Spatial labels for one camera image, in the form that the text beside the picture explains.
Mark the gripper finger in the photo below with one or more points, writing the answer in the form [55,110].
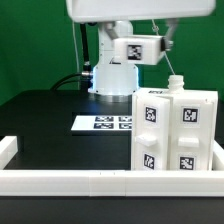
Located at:
[110,29]
[167,42]

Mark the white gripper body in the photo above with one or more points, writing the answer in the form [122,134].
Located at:
[82,11]

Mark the white cabinet top block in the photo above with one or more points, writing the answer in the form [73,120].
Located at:
[139,49]

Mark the white cabinet body box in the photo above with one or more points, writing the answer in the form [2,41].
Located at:
[176,90]

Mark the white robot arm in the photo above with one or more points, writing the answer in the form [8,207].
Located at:
[115,76]

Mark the white U-shaped fence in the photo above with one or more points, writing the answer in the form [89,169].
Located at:
[108,183]

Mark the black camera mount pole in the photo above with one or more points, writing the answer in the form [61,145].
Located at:
[87,69]

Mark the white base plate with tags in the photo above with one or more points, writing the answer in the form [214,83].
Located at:
[102,122]

